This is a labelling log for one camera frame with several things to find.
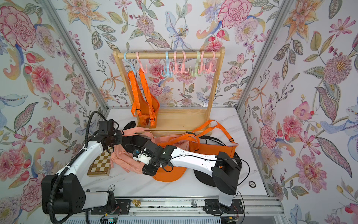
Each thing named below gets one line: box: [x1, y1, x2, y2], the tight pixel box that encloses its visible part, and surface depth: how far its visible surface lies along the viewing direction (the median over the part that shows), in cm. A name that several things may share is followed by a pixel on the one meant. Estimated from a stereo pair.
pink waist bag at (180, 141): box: [153, 134, 191, 152], surface depth 100 cm
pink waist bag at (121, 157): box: [110, 126, 156, 175], surface depth 86 cm
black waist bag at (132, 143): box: [121, 120, 152, 154], surface depth 92 cm
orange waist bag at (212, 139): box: [188, 120, 239, 158], surface depth 102 cm
